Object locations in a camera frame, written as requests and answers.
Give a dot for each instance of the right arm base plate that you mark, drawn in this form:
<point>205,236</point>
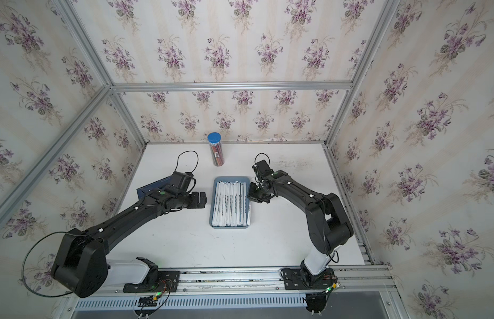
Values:
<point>299,279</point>

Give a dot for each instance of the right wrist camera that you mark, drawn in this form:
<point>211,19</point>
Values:
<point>262,169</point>

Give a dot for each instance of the pencil tube with blue lid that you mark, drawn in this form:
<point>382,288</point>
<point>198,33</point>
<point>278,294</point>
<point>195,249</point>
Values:
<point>215,143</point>

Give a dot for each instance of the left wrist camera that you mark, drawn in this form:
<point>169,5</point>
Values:
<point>181,181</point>

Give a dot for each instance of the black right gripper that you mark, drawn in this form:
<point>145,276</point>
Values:
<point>253,197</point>

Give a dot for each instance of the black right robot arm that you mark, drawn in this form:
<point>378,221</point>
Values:
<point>329,226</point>

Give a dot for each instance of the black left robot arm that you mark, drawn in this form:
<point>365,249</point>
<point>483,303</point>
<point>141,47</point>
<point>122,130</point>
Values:
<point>81,263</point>

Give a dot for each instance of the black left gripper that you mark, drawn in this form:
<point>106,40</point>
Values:
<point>195,203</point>

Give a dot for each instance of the straw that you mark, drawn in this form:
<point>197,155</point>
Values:
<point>249,214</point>
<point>215,202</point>
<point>229,204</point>
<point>234,205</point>
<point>223,202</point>
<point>225,215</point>
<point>218,211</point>
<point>242,205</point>
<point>237,194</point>
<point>245,209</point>

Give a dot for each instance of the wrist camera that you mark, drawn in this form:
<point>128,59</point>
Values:
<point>181,181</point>
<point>262,169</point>

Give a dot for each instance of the vented metal strip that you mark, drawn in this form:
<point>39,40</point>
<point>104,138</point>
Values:
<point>194,302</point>

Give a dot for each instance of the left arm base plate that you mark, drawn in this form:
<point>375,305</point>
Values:
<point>156,282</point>

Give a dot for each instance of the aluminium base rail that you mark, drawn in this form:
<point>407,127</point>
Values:
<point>369,288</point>

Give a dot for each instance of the blue storage tray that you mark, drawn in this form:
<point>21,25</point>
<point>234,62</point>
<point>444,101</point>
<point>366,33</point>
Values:
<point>232,179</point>

